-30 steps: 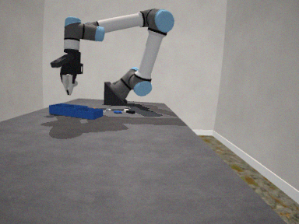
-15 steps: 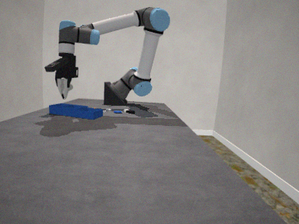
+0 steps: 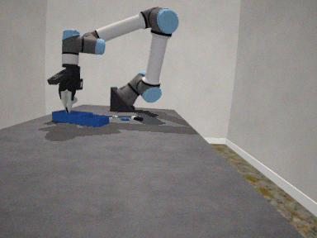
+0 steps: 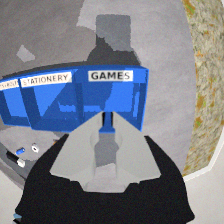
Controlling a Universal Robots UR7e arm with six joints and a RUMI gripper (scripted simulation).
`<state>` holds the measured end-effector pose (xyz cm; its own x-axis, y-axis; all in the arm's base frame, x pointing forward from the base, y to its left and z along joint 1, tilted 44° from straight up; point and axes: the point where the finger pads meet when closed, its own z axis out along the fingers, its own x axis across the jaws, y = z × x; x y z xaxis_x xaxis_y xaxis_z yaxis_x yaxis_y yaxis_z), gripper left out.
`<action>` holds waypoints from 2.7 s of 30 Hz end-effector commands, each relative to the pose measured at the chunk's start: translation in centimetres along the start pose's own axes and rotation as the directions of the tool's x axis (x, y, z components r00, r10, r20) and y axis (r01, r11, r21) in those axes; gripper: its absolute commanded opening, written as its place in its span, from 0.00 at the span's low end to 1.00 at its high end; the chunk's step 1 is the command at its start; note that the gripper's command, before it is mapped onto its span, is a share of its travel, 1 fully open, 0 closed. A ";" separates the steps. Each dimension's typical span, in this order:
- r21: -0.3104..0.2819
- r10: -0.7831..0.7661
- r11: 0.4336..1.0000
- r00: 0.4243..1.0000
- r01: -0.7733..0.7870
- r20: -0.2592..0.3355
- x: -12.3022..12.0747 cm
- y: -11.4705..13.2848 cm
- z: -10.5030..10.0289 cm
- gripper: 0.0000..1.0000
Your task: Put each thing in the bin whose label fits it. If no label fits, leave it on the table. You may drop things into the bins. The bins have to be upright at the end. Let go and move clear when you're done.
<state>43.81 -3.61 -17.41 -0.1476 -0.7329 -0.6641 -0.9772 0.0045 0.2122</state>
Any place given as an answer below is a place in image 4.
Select blue bins with labels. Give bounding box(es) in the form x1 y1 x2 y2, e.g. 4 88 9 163
0 65 149 133

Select white hex nut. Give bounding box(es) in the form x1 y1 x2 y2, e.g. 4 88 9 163
32 144 39 152

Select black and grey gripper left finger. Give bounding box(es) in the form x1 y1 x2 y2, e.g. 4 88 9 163
15 111 105 216

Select blue battery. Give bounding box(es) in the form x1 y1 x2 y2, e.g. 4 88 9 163
16 148 25 155

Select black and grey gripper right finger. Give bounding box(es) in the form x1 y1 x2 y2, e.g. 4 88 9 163
111 111 195 223

